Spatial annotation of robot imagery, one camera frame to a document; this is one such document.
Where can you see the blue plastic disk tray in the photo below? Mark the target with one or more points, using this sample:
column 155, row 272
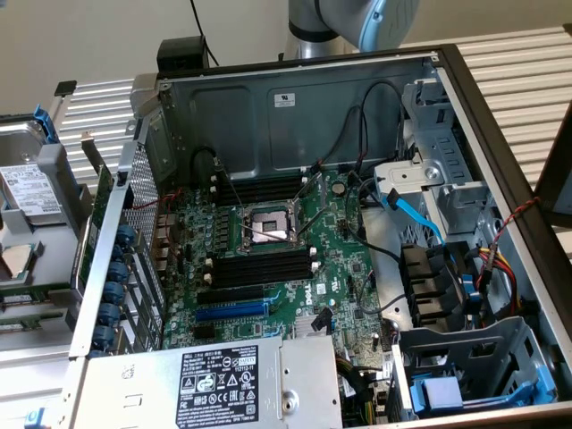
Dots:
column 442, row 389

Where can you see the silver chipset heatsink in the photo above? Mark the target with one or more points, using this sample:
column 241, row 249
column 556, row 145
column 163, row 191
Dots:
column 304, row 326

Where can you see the grey metal disk bay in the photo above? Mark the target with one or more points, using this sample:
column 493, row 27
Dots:
column 447, row 147

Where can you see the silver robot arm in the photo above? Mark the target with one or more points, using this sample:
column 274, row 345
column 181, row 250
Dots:
column 339, row 18

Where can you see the grey metal PC case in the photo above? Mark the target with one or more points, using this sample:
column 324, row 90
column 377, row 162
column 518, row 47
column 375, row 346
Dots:
column 232, row 116

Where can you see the CPU socket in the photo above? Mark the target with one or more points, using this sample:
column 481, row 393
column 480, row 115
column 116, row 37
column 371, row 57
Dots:
column 268, row 221

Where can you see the black box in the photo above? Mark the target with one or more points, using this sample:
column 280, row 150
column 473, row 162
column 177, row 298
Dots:
column 183, row 53

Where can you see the long black expansion slot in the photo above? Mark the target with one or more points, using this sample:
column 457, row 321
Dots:
column 232, row 295

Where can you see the blue expansion slot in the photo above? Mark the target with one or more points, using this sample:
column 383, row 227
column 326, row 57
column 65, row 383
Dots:
column 232, row 311

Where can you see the silver CPU chip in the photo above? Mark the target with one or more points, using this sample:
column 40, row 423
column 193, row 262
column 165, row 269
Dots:
column 15, row 261

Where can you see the grey metal drive cage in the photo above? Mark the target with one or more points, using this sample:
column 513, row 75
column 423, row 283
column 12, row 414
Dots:
column 491, row 339

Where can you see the small blue plastic clip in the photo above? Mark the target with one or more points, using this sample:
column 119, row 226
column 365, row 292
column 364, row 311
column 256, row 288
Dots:
column 35, row 420

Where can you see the silver power supply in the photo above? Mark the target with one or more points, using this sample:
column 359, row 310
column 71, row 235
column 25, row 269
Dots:
column 134, row 384

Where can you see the metal locking lever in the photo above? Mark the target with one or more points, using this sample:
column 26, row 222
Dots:
column 268, row 235
column 313, row 221

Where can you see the round coin battery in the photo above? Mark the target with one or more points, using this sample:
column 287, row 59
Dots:
column 340, row 187

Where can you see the dark brown panel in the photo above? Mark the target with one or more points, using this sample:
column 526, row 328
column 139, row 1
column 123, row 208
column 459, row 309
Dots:
column 558, row 179

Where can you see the black plastic fan shroud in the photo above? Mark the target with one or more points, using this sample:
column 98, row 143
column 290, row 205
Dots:
column 424, row 277

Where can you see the silver hard disk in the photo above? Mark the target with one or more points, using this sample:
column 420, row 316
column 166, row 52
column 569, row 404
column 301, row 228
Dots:
column 22, row 187

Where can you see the grey parts rack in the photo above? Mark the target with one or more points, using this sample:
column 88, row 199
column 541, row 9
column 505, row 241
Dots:
column 51, row 161

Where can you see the blue round card clip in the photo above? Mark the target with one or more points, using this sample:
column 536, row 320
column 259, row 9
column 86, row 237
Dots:
column 114, row 292
column 126, row 234
column 109, row 313
column 118, row 272
column 104, row 337

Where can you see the short black expansion slot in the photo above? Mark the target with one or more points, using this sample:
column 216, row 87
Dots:
column 204, row 332

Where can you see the green graphics card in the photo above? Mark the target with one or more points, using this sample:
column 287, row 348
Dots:
column 103, row 187

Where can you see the green motherboard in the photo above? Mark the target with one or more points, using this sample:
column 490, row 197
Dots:
column 357, row 268

